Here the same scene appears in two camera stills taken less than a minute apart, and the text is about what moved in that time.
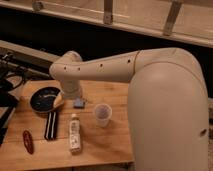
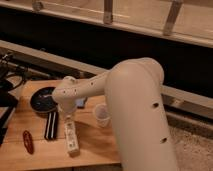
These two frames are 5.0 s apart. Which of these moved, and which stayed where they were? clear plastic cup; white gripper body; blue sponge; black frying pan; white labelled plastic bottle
Moved: white labelled plastic bottle; white gripper body
Stayed: clear plastic cup; black frying pan; blue sponge
